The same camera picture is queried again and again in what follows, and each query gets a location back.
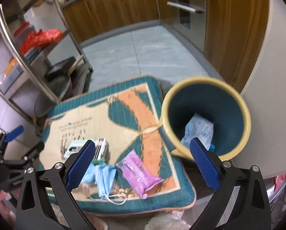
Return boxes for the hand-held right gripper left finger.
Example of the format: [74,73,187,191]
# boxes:
[15,139,100,230]

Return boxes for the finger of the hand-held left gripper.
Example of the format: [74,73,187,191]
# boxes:
[0,141,45,168]
[0,125,25,160]

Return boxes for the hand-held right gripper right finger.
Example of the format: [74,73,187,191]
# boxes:
[189,138,272,230]

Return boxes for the white green medicine box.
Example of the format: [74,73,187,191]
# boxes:
[63,138,108,161]

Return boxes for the blue face mask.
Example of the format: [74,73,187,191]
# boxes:
[89,164,128,205]

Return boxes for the white blue printed wrapper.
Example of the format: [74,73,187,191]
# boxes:
[181,113,214,150]

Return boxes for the pink purple tissue packet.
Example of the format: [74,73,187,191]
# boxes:
[115,149,164,199]

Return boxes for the teal bin with yellow rim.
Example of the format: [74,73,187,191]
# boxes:
[161,77,252,161]

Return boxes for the blue plastic storage box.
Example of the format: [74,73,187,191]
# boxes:
[0,53,38,91]

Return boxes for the round metal pan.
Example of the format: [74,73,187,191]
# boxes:
[34,75,73,118]

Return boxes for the yellow plastic packet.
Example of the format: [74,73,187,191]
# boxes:
[4,57,17,77]

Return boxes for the white plastic bag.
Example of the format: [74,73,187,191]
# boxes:
[144,211,191,230]

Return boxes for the teal orange printed cushion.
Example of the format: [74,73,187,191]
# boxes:
[39,75,197,217]

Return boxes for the black tray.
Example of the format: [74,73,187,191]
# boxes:
[45,56,76,79]

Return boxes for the red snack packet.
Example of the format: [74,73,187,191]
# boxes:
[273,172,286,192]

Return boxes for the red plastic bag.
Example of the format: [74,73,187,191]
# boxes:
[21,28,63,53]

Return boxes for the clear jar with red lid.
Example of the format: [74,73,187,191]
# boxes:
[13,21,35,44]

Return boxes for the stainless steel oven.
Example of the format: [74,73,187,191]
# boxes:
[163,0,207,53]

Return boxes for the wooden kitchen cabinets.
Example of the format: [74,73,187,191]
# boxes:
[61,0,269,94]

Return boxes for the metal wire rack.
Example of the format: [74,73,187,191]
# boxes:
[265,170,286,221]

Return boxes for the wooden handle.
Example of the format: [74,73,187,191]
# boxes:
[67,54,84,75]

